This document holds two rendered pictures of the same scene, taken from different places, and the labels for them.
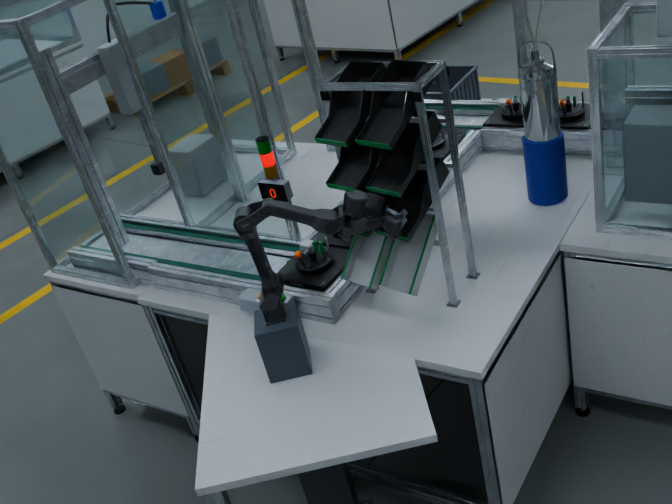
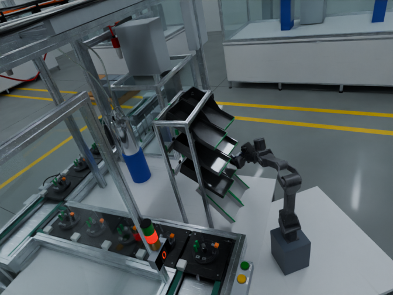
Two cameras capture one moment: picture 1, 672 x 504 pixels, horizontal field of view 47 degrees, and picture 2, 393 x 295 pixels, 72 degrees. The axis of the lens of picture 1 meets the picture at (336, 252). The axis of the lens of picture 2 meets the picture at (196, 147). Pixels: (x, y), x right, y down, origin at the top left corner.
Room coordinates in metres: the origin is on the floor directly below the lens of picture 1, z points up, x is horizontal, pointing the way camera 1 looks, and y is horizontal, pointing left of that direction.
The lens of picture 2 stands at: (2.54, 0.97, 2.25)
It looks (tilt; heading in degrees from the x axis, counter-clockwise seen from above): 34 degrees down; 259
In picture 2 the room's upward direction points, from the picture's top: 13 degrees counter-clockwise
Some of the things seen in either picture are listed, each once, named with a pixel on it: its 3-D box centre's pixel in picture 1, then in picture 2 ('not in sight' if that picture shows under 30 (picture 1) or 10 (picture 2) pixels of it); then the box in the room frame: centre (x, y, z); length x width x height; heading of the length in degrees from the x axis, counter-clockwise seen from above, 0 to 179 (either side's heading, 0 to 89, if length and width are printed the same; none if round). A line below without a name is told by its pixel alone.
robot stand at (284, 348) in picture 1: (283, 342); (289, 248); (2.04, 0.24, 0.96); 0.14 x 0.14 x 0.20; 88
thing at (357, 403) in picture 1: (306, 365); (284, 253); (2.04, 0.19, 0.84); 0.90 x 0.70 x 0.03; 178
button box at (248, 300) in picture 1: (266, 303); (242, 282); (2.34, 0.29, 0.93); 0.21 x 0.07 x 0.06; 51
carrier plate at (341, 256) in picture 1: (315, 266); (206, 254); (2.45, 0.09, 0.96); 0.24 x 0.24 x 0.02; 51
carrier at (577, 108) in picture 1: (568, 105); not in sight; (3.16, -1.16, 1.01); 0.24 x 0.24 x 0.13; 51
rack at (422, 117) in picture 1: (403, 186); (197, 165); (2.32, -0.27, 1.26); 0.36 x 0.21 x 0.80; 51
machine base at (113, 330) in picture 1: (216, 275); not in sight; (3.48, 0.63, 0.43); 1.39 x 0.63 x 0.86; 141
